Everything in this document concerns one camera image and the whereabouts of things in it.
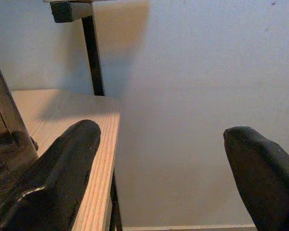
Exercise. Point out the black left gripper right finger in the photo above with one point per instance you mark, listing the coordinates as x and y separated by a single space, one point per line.
267 183

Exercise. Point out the wooden shelf rack black frame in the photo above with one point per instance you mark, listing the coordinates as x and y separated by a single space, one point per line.
101 168

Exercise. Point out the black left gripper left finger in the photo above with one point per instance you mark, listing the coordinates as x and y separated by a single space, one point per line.
50 183

